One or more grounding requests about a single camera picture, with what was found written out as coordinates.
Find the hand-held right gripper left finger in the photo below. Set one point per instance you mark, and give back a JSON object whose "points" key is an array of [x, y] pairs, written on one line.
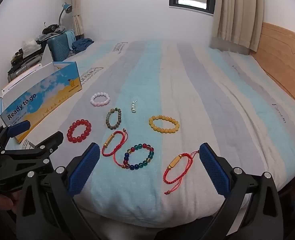
{"points": [[83, 170]]}

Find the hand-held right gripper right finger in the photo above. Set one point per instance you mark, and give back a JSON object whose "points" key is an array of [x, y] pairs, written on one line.
{"points": [[213, 170]]}

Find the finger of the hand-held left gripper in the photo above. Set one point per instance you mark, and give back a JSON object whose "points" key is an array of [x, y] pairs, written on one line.
{"points": [[51, 141], [18, 128]]}

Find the blue and yellow printed box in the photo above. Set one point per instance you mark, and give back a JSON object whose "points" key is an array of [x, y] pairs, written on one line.
{"points": [[37, 97]]}

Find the person's left hand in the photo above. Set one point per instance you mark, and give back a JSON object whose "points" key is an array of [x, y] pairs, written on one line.
{"points": [[2, 201]]}

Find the grey storage unit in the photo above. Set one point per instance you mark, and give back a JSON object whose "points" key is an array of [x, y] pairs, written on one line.
{"points": [[25, 65]]}

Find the silver pearl earring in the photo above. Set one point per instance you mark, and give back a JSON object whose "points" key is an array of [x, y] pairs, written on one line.
{"points": [[133, 109]]}

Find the striped blue grey blanket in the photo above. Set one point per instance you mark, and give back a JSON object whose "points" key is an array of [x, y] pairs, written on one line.
{"points": [[200, 92]]}

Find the white plastic bag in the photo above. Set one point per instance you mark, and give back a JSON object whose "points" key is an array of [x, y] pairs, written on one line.
{"points": [[30, 44]]}

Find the teal suitcase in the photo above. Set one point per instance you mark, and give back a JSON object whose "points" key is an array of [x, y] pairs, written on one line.
{"points": [[58, 47]]}

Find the dark blue clothes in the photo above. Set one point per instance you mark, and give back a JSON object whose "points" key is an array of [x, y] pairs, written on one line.
{"points": [[82, 44]]}

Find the light teal cloth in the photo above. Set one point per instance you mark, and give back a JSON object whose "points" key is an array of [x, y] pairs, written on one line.
{"points": [[69, 37]]}

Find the black bag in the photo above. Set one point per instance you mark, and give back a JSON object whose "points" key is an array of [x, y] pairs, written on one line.
{"points": [[51, 28]]}

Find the blue desk lamp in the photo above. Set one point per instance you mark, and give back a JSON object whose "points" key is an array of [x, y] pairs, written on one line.
{"points": [[67, 7]]}

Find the wooden headboard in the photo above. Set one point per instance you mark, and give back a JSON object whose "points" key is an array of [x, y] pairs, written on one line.
{"points": [[280, 55]]}

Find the narrow beige curtain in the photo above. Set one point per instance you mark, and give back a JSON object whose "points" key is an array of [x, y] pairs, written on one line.
{"points": [[77, 5]]}

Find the wide beige curtain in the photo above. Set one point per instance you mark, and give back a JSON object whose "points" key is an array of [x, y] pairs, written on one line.
{"points": [[235, 17]]}

